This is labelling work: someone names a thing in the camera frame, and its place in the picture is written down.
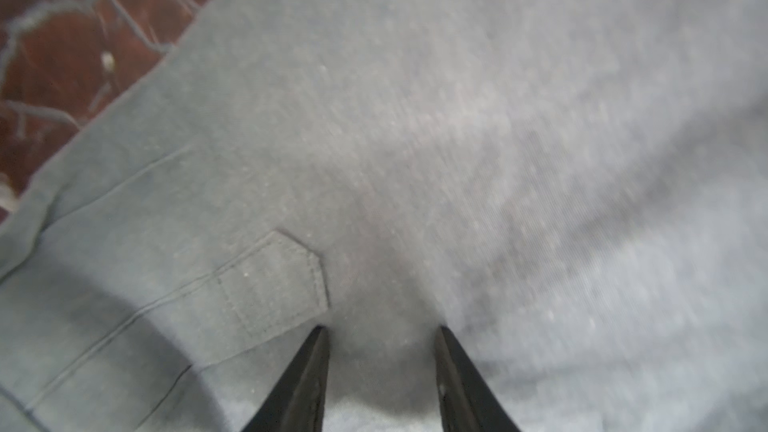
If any grey long sleeve shirt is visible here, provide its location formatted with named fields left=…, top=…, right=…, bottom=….
left=1, top=0, right=767, bottom=431

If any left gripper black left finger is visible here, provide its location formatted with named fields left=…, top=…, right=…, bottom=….
left=242, top=326, right=330, bottom=432

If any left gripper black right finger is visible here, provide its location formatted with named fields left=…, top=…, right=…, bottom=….
left=434, top=326, right=521, bottom=432

